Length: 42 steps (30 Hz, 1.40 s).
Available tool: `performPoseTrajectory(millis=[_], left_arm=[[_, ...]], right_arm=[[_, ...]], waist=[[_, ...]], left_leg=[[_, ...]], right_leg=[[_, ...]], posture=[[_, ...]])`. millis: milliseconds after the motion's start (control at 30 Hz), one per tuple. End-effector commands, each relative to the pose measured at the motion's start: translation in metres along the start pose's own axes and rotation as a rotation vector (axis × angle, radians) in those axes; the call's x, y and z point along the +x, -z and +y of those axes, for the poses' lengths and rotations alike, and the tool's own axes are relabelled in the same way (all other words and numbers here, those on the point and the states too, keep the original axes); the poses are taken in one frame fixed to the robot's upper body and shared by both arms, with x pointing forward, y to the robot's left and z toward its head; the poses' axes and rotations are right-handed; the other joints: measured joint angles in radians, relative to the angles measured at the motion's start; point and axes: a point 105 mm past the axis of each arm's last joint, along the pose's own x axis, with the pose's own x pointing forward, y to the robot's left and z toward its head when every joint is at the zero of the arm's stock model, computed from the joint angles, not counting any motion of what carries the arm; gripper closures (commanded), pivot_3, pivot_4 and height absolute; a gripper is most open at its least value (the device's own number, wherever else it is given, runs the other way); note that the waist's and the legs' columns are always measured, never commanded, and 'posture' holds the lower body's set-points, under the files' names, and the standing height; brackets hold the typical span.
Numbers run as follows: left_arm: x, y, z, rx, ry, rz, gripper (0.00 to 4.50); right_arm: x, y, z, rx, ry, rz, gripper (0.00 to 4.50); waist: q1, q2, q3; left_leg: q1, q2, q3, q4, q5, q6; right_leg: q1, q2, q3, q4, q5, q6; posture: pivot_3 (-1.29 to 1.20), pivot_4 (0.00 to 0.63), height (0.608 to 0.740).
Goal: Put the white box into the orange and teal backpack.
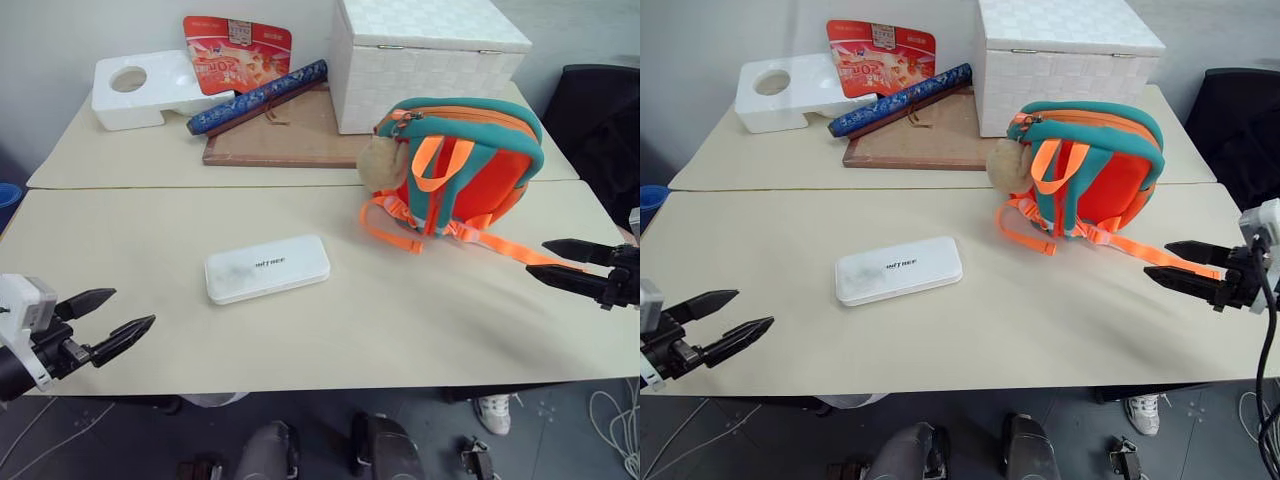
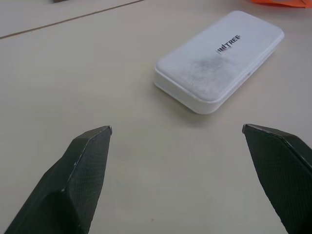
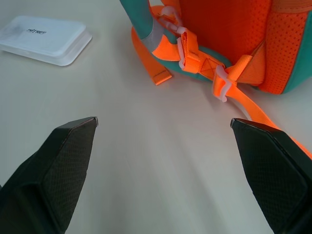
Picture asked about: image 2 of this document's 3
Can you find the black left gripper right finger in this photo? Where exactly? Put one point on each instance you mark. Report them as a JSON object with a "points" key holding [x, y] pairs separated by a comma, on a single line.
{"points": [[280, 170]]}

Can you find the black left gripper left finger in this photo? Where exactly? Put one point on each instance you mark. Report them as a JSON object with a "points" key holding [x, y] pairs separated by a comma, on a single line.
{"points": [[73, 185]]}

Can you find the white rectangular case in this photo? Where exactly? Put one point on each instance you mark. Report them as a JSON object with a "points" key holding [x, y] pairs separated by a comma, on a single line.
{"points": [[214, 63]]}

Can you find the orange object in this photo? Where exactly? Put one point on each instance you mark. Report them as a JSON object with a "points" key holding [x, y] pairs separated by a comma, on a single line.
{"points": [[282, 3]]}

